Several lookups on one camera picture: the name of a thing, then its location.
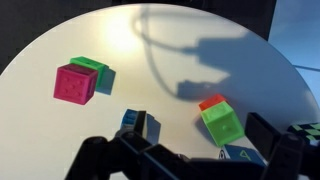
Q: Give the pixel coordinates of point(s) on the light green block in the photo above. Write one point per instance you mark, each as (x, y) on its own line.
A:
(223, 125)

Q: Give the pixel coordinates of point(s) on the zebra checker fabric cube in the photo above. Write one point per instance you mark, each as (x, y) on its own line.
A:
(308, 130)

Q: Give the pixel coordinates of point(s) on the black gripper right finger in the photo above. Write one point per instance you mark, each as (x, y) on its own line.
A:
(290, 156)

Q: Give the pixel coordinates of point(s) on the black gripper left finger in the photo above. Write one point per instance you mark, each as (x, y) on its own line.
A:
(113, 156)

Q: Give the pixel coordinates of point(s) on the blue block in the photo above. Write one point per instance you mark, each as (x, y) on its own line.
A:
(128, 119)

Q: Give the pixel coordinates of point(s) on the magenta block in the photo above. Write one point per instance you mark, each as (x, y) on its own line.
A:
(75, 85)

